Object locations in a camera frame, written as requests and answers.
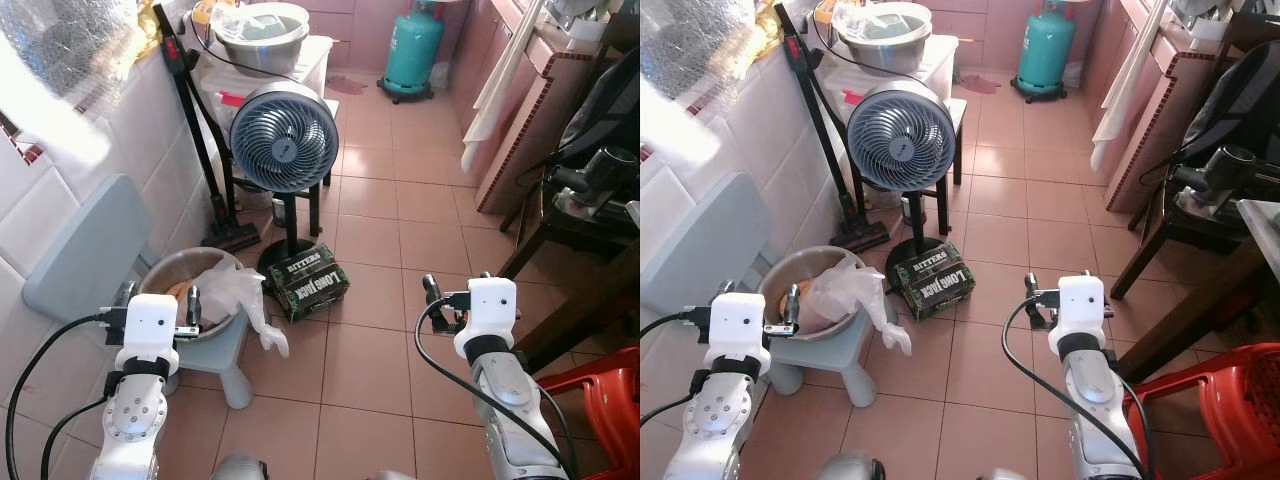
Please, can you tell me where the short black left arm cable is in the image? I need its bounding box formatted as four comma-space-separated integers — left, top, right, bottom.
40, 395, 113, 480
640, 393, 703, 423

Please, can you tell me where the black red stick vacuum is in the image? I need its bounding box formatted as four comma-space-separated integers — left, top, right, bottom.
772, 3, 891, 252
152, 3, 263, 252

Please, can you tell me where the robot left leg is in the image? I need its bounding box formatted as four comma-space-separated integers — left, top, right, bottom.
209, 453, 272, 480
814, 450, 889, 480

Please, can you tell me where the black Long Jack carton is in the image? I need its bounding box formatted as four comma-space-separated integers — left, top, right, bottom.
264, 243, 352, 324
892, 242, 979, 322

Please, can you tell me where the red plastic stool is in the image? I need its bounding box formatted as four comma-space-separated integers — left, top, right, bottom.
1121, 342, 1280, 480
534, 345, 641, 480

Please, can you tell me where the clear crumpled plastic bag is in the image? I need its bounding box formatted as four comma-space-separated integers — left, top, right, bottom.
830, 0, 896, 41
208, 2, 273, 43

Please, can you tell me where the wide metal bowl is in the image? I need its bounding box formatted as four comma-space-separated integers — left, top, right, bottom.
138, 247, 252, 347
757, 246, 867, 344

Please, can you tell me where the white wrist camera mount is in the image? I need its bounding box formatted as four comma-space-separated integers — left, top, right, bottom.
454, 278, 519, 361
113, 293, 182, 376
1047, 275, 1109, 357
704, 292, 774, 376

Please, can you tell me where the yellow plastic bag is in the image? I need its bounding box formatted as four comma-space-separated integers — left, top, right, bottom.
134, 0, 167, 63
750, 0, 791, 63

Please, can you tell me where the silver foil sheet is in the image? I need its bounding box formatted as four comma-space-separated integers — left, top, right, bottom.
0, 0, 161, 103
640, 0, 791, 103

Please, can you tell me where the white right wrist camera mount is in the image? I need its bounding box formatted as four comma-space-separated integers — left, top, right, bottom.
454, 278, 519, 361
1047, 275, 1109, 357

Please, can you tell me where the black fabric bag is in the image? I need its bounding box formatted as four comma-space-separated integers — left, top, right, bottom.
1185, 40, 1280, 177
555, 45, 641, 177

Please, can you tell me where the pink tiled kitchen counter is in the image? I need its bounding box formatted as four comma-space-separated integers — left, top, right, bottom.
1084, 0, 1253, 217
450, 0, 623, 217

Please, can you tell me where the long black left arm cable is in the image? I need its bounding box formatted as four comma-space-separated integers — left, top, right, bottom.
3, 312, 111, 480
640, 312, 703, 338

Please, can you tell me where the grey round pedestal fan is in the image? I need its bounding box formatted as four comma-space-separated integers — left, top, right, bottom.
228, 81, 342, 291
845, 79, 959, 289

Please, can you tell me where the white translucent plastic bag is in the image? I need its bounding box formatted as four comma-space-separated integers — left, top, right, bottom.
805, 261, 914, 357
194, 261, 292, 359

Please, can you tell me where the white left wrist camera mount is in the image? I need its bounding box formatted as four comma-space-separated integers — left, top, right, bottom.
113, 293, 182, 376
704, 292, 774, 376

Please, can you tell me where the black-legged table with white cover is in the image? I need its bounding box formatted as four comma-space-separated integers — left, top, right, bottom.
190, 35, 339, 238
810, 35, 967, 238

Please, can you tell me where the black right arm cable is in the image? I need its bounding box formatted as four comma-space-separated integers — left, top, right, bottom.
413, 298, 579, 480
1000, 295, 1156, 480

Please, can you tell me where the dark wooden grey-topped table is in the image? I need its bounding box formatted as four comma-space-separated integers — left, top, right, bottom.
1108, 198, 1280, 387
497, 195, 641, 373

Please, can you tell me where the white hanging cloth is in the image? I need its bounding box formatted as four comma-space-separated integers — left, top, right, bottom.
460, 0, 547, 177
1089, 0, 1172, 177

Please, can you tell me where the grey plastic child chair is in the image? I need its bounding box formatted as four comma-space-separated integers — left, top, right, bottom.
640, 172, 882, 410
22, 173, 257, 410

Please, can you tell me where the large steel basin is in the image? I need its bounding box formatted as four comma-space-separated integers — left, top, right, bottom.
833, 2, 934, 77
210, 4, 313, 77

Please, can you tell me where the black silver handheld vacuum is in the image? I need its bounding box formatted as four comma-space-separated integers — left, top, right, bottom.
545, 145, 641, 217
1170, 144, 1267, 217

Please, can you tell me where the teal gas cylinder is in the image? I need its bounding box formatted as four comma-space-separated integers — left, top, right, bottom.
1011, 0, 1080, 105
378, 0, 447, 105

